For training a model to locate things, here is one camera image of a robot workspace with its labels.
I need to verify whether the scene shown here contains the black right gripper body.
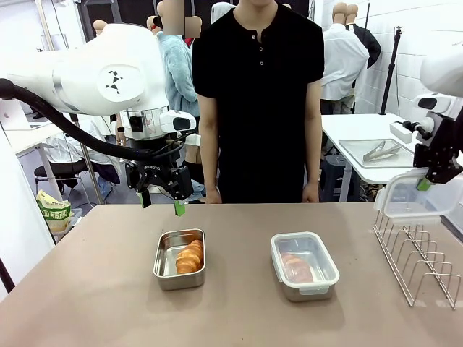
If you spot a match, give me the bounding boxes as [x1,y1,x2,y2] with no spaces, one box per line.
[413,113,463,171]

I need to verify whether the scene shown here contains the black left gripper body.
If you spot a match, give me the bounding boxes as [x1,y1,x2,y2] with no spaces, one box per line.
[125,138,188,184]

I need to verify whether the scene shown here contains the clear plastic snap lid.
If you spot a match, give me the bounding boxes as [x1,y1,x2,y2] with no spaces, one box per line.
[270,231,341,295]
[373,169,457,227]

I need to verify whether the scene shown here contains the metal serving tongs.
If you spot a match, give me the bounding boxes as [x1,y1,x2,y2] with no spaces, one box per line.
[362,140,402,163]

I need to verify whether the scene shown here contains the golden brown croissant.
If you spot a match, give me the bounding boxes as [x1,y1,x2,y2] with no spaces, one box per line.
[281,251,314,284]
[174,239,205,275]

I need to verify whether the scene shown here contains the rectangular stainless steel container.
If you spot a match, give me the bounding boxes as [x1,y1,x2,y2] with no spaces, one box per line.
[271,231,341,303]
[152,228,208,292]

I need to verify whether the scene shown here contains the perforated metal baking tray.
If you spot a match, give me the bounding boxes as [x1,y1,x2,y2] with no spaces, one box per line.
[338,137,417,170]

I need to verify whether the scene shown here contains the person's right forearm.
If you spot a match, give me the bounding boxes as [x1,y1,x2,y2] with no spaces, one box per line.
[197,119,222,188]

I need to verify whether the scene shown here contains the person's left forearm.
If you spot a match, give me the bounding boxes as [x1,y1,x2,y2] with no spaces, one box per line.
[302,119,323,187]

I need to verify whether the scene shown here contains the person's right hand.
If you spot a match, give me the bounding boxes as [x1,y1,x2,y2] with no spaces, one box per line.
[203,183,223,205]

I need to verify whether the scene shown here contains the person's left hand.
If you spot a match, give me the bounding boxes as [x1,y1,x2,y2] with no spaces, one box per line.
[301,181,320,204]

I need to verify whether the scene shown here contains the blue denim cloth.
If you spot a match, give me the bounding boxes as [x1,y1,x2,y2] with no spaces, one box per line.
[189,178,208,203]

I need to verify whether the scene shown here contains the black office chair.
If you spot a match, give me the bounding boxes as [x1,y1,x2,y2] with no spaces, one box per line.
[34,158,92,204]

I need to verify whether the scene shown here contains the yellow green snack bag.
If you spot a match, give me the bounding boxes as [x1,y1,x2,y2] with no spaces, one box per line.
[35,188,74,233]

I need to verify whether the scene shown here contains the mannequin in blue fleece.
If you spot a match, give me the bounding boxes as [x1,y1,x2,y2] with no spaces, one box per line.
[156,0,203,171]

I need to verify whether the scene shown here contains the black tripod stand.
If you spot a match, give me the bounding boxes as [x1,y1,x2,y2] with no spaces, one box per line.
[379,25,404,116]

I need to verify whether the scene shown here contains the person's black henley shirt torso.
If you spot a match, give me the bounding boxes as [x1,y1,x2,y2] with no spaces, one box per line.
[191,0,326,205]

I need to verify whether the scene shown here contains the white office desk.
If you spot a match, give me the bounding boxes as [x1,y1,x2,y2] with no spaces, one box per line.
[2,122,70,193]

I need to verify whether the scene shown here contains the mannequin in black jacket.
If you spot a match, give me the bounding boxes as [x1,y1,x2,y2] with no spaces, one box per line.
[345,4,383,70]

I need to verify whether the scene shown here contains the mannequin in white shirt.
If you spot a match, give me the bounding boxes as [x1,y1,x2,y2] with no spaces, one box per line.
[319,2,370,115]

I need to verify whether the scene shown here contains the mannequin in beige shirt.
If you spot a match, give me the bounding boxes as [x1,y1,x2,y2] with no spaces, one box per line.
[145,16,164,38]

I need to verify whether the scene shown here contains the silver laptop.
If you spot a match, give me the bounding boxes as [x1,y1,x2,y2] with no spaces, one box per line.
[0,99,45,132]

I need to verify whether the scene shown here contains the black slanted rod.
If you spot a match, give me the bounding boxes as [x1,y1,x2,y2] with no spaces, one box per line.
[0,257,16,294]

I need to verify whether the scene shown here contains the mannequin in grey hood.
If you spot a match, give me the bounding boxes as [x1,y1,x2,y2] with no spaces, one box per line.
[211,1,239,27]

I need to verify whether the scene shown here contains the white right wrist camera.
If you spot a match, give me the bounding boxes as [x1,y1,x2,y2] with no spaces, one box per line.
[389,121,415,145]

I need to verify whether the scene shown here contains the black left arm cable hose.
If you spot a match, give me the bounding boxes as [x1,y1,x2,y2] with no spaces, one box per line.
[0,78,197,163]

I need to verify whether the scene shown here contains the metal wire lid rack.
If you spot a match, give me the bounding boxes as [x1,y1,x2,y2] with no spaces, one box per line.
[373,210,462,311]

